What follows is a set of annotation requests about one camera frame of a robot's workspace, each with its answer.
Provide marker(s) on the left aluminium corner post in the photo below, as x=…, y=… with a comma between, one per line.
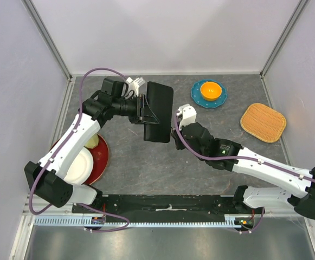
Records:
x=38, y=21

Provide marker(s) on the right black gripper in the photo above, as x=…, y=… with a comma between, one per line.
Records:
x=178, y=146

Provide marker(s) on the white plate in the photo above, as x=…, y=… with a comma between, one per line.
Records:
x=81, y=168

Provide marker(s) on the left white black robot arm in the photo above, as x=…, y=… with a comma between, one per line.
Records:
x=46, y=178

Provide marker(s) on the right aluminium corner post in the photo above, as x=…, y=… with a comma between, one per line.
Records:
x=298, y=10

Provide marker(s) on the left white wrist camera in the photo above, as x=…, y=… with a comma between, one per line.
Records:
x=134, y=85

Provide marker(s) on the pale yellow cup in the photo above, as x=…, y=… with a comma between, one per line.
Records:
x=92, y=142

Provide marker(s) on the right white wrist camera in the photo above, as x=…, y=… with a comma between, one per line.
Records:
x=187, y=114

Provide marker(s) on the orange bowl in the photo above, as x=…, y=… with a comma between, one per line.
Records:
x=210, y=91

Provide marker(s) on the aluminium corner post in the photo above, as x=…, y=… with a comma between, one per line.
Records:
x=38, y=21
x=298, y=10

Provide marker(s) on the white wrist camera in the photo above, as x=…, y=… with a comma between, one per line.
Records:
x=187, y=114
x=134, y=85

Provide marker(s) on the teal scalloped plate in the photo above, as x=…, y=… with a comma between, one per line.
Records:
x=199, y=100

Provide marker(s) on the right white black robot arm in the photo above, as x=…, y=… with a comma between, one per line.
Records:
x=293, y=187

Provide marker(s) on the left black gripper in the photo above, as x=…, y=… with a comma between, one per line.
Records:
x=144, y=113

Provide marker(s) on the red plate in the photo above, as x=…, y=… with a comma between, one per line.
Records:
x=100, y=156

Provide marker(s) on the slotted cable duct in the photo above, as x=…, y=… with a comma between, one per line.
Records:
x=91, y=222

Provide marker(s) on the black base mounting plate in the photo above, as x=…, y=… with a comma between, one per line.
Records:
x=172, y=208

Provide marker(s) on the black zip tool case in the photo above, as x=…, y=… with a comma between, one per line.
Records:
x=160, y=98

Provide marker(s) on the orange woven mat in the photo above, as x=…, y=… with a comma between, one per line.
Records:
x=263, y=122

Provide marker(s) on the aluminium front rail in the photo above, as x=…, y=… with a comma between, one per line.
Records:
x=39, y=204

